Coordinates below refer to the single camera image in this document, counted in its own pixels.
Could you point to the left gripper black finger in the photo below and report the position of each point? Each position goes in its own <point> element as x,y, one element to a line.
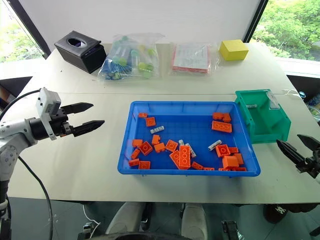
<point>87,126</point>
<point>78,107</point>

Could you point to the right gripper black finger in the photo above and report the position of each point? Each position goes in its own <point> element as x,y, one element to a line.
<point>291,152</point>
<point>311,142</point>

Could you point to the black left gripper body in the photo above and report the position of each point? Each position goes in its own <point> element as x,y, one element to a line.
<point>59,123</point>

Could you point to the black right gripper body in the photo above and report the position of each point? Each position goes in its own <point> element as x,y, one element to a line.
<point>313,165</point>

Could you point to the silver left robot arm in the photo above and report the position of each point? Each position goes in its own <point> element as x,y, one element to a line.
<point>15,127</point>

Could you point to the black tissue box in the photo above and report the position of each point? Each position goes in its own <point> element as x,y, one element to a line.
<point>80,51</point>

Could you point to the yellow block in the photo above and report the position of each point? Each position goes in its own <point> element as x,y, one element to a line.
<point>233,50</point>

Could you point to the green plastic bin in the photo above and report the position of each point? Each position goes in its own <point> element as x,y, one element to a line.
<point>265,125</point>

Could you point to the clear label holder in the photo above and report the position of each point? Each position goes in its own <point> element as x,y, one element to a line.
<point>273,101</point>

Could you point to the black rounded object white mark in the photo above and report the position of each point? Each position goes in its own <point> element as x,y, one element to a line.
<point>275,213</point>

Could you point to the clear bag of green-blue items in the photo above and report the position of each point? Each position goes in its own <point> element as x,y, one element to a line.
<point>130,58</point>

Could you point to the grey rounded leg cover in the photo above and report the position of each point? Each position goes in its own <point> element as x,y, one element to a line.
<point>193,218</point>
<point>126,217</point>

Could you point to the blue plastic tray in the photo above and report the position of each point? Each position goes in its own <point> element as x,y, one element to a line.
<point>190,136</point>

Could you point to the clear bag of red-white cards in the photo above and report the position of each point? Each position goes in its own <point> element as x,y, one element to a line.
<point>191,58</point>

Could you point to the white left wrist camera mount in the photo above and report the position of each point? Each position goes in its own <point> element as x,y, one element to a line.
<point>45,102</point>

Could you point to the black window frame post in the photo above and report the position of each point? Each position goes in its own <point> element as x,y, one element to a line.
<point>32,27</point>
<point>256,20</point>

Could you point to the black metal bracket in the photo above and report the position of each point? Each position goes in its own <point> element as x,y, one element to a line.
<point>230,230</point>

